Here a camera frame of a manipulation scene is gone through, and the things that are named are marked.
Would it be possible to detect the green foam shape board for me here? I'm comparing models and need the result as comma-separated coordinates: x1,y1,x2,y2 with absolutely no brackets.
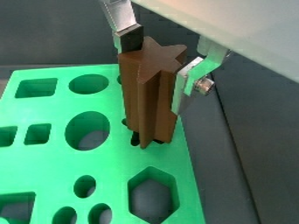
0,65,206,224

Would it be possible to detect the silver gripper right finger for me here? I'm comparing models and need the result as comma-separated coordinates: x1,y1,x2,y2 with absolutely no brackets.
172,36,230,115

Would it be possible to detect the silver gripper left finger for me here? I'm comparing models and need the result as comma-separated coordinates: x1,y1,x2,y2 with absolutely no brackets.
99,0,144,53

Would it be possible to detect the brown star-shaped block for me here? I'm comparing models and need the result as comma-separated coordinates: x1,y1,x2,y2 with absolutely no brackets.
117,37,187,149

